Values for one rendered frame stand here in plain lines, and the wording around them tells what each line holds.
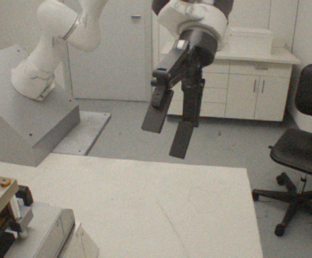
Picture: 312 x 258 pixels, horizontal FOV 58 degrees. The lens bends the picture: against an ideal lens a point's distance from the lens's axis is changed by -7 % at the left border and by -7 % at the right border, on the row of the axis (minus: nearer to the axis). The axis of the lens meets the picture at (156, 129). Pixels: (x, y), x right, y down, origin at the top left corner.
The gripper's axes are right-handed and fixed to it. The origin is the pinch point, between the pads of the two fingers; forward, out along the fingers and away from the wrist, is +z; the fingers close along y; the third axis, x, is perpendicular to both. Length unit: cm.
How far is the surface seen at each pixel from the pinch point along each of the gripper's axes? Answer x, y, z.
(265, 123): 8, 255, -107
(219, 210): -3.8, 46.3, 5.7
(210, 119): 63, 241, -95
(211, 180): 3, 56, -4
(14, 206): 15.2, -11.4, 18.3
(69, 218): 15.8, 3.9, 18.4
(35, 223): 16.7, -3.9, 20.7
